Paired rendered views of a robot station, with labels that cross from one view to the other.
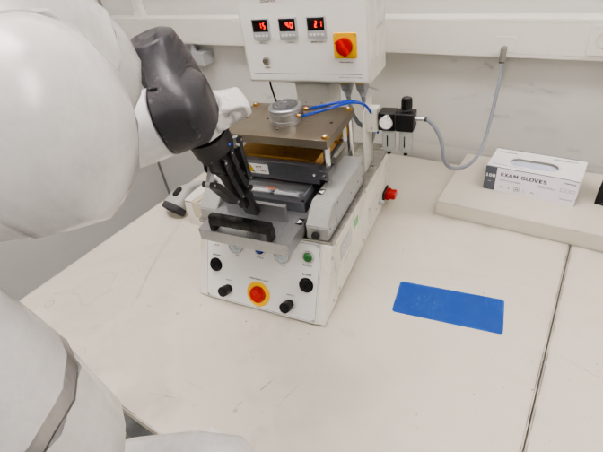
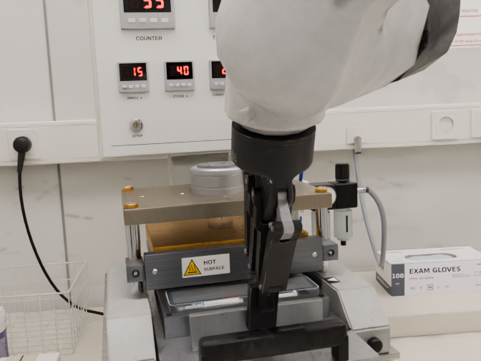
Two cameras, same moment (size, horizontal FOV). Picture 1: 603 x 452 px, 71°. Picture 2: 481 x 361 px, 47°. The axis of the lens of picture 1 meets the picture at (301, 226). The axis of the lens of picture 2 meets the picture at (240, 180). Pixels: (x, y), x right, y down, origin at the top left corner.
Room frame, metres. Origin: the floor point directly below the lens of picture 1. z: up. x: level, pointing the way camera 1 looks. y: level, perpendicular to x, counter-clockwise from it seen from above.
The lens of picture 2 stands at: (0.35, 0.49, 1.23)
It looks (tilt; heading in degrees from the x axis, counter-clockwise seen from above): 8 degrees down; 318
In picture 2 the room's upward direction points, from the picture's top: 2 degrees counter-clockwise
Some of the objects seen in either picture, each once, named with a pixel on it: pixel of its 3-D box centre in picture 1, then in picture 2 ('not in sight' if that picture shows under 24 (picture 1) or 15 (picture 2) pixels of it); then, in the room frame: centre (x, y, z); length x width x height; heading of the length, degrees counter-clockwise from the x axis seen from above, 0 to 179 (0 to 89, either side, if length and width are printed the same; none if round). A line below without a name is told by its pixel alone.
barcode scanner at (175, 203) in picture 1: (189, 192); not in sight; (1.23, 0.35, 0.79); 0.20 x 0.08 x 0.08; 142
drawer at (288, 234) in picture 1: (272, 197); (243, 316); (0.84, 0.06, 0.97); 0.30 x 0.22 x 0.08; 151
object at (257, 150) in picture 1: (292, 137); (225, 220); (0.94, -0.01, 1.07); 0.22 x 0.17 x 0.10; 61
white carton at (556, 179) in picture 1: (533, 175); (431, 269); (0.97, -0.66, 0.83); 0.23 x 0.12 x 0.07; 50
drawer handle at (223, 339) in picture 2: (240, 226); (274, 348); (0.72, 0.12, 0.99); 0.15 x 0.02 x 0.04; 61
